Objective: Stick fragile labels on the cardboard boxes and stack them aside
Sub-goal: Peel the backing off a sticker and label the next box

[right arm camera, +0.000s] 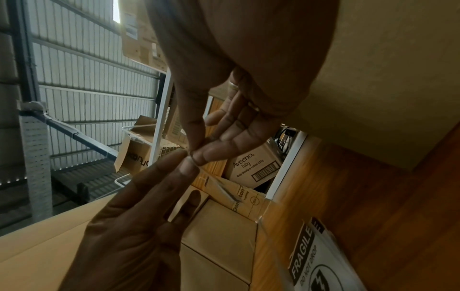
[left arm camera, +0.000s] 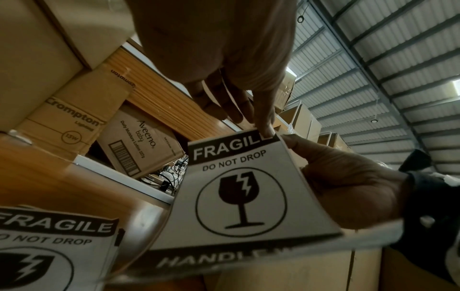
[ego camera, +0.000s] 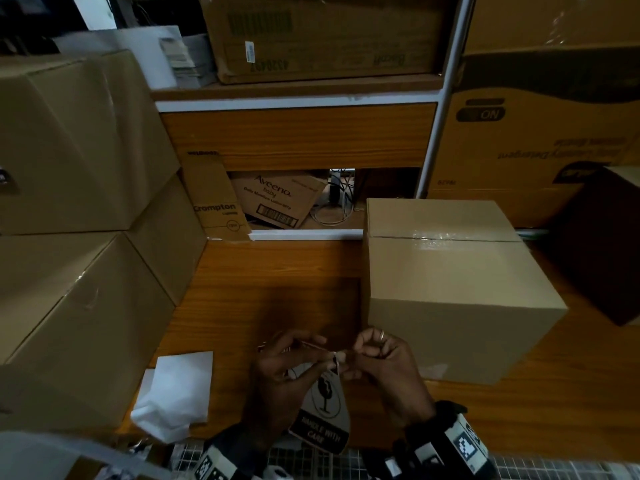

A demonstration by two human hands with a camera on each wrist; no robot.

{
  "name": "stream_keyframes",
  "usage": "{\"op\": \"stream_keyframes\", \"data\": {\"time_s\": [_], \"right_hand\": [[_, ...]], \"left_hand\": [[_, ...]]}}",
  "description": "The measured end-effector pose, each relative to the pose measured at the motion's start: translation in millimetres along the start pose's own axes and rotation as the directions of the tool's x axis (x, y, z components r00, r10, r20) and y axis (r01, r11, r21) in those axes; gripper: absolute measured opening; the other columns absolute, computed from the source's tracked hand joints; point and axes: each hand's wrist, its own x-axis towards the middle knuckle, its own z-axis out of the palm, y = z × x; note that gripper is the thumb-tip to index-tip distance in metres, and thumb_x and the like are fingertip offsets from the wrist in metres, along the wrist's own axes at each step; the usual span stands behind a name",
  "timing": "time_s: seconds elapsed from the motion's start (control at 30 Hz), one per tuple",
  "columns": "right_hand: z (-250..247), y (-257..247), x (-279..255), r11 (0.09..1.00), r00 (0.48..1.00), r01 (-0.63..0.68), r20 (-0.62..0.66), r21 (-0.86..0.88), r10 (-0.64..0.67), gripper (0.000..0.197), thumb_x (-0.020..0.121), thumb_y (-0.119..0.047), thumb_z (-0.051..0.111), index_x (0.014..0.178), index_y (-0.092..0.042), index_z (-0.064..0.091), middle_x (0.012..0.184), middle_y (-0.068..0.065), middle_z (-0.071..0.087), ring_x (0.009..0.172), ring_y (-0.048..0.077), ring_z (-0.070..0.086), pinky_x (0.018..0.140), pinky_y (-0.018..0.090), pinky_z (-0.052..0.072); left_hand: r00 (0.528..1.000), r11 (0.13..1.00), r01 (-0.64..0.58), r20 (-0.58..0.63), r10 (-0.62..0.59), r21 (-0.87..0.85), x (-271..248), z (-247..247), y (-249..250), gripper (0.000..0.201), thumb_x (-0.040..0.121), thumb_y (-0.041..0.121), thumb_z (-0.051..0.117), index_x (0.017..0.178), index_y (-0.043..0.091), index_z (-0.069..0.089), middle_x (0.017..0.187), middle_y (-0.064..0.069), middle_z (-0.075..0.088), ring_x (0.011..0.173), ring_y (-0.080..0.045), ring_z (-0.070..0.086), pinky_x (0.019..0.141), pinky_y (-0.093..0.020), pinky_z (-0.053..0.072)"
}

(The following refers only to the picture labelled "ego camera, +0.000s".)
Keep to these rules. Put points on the barcode printed cardboard box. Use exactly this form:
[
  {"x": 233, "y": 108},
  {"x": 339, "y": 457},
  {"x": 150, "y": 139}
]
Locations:
[{"x": 277, "y": 199}]

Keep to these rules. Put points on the wrist tracker band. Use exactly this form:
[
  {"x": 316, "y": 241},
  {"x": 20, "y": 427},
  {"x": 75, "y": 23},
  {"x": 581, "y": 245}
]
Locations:
[
  {"x": 225, "y": 459},
  {"x": 455, "y": 444}
]

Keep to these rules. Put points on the large cardboard box dark band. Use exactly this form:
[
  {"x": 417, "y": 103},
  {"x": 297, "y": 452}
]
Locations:
[{"x": 525, "y": 154}]

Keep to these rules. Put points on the plastic wrapped cardboard box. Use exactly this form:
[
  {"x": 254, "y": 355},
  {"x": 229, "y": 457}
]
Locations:
[{"x": 550, "y": 22}]

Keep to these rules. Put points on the medium taped cardboard box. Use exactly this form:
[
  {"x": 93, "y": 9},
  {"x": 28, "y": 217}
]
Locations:
[{"x": 85, "y": 324}]

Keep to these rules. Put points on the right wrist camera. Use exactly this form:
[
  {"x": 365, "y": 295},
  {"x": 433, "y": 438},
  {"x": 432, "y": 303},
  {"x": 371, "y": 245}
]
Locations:
[{"x": 400, "y": 464}]

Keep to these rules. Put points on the right wrist tracker band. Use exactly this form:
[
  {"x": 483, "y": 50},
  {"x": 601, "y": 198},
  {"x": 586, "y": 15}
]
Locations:
[{"x": 455, "y": 444}]

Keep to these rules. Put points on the stack of grey cards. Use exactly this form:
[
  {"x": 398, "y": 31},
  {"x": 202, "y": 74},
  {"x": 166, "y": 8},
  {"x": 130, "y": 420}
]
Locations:
[{"x": 192, "y": 62}]

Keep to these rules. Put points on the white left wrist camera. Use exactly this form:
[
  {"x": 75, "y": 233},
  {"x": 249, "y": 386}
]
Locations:
[{"x": 277, "y": 473}]

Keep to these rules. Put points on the large stapled cardboard box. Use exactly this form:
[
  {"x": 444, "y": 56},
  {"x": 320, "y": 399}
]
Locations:
[{"x": 80, "y": 144}]

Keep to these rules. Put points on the large cardboard box white sticker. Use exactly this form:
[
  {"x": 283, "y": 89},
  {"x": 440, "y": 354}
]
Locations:
[{"x": 325, "y": 39}]

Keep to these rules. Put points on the person's right hand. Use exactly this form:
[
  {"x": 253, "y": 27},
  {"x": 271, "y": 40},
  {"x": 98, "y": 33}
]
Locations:
[{"x": 395, "y": 379}]

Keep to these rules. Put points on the person's left hand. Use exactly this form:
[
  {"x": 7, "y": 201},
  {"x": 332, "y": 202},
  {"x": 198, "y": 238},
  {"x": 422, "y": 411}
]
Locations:
[{"x": 275, "y": 389}]

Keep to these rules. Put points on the white frame bar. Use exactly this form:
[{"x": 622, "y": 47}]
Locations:
[{"x": 50, "y": 452}]

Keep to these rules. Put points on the small taped cardboard box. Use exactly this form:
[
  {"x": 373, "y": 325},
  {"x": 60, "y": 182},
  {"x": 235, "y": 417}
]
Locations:
[{"x": 172, "y": 244}]

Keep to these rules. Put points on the left wrist tracker band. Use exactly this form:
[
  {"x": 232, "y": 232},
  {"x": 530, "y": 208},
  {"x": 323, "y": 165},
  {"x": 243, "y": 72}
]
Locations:
[{"x": 225, "y": 459}]

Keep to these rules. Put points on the wooden shelf unit white frame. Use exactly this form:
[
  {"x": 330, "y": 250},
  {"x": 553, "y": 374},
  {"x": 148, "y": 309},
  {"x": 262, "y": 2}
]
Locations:
[{"x": 300, "y": 134}]

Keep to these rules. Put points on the flattened printed cardboard carton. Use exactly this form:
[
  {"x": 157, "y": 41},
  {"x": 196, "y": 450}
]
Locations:
[{"x": 215, "y": 199}]

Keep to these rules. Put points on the squarish taped cardboard box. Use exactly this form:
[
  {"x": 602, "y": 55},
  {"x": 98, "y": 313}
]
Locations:
[{"x": 460, "y": 304}]

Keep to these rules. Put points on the white backing paper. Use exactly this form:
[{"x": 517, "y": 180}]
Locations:
[{"x": 175, "y": 394}]

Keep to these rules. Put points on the fragile sticker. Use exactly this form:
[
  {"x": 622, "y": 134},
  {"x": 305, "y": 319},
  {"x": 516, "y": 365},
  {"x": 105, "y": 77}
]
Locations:
[
  {"x": 4, "y": 178},
  {"x": 325, "y": 419}
]

